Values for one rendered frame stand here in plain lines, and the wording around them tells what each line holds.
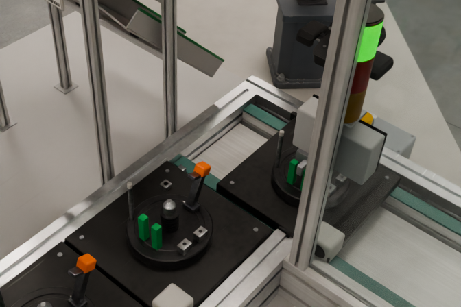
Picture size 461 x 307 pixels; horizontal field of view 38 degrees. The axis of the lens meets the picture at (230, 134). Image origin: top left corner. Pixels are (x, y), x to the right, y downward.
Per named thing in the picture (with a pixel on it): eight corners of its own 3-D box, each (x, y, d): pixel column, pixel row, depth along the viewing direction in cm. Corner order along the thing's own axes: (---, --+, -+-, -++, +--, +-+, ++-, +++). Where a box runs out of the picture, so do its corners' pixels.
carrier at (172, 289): (167, 167, 123) (166, 116, 114) (272, 236, 112) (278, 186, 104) (64, 247, 109) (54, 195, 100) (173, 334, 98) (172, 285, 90)
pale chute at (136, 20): (173, 47, 144) (185, 30, 143) (212, 78, 137) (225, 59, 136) (84, -4, 120) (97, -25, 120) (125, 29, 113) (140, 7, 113)
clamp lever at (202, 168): (190, 199, 111) (202, 160, 108) (199, 204, 111) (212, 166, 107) (176, 204, 109) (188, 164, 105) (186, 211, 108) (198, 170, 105)
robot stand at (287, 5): (323, 51, 168) (335, -20, 154) (335, 88, 157) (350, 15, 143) (265, 52, 166) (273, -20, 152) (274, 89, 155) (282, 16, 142)
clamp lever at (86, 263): (77, 293, 97) (88, 251, 94) (86, 301, 96) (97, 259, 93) (58, 303, 94) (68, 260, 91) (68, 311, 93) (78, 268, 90)
